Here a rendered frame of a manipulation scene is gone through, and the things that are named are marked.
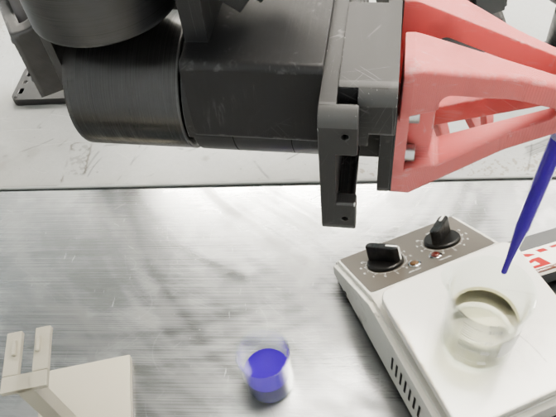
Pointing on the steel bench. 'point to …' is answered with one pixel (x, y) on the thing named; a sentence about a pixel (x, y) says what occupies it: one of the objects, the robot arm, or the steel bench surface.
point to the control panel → (358, 266)
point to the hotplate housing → (369, 320)
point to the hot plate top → (519, 362)
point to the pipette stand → (67, 381)
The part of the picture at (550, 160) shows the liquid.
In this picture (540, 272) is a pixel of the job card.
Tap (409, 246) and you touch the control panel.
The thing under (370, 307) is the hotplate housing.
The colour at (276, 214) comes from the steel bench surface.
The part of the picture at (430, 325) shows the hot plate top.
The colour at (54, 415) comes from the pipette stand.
